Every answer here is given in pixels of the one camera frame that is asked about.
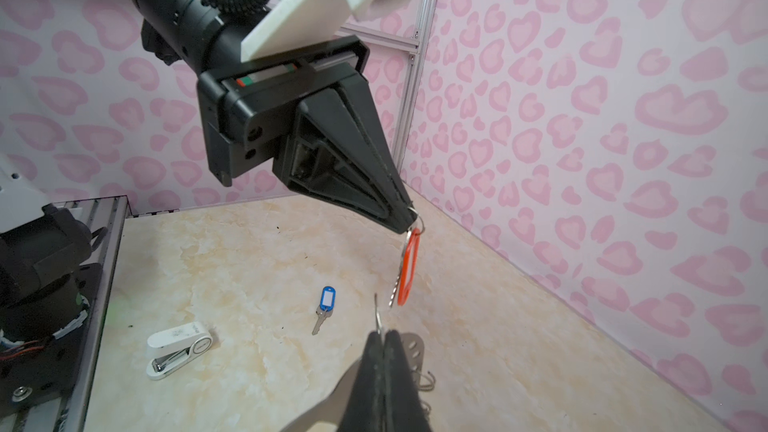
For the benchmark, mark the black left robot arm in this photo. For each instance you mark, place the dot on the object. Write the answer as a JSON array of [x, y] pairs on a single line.
[[205, 34]]

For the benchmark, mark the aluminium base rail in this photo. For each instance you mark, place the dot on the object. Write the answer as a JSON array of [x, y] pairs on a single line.
[[57, 269]]

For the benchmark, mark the aluminium frame post left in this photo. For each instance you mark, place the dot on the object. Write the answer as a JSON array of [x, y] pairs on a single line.
[[399, 44]]

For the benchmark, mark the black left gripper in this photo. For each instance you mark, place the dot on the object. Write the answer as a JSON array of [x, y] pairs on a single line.
[[311, 109]]

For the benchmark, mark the white stapler left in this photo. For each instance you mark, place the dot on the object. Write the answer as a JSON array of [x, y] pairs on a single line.
[[170, 349]]

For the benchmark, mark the key with blue tag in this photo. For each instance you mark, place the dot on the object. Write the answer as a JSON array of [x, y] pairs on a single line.
[[325, 307]]

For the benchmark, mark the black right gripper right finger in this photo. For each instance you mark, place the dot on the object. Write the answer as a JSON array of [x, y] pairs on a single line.
[[403, 362]]

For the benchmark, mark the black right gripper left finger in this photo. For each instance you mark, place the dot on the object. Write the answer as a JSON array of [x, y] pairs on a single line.
[[365, 408]]

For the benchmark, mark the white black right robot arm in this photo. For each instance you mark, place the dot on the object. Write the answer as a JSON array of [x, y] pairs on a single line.
[[48, 301]]

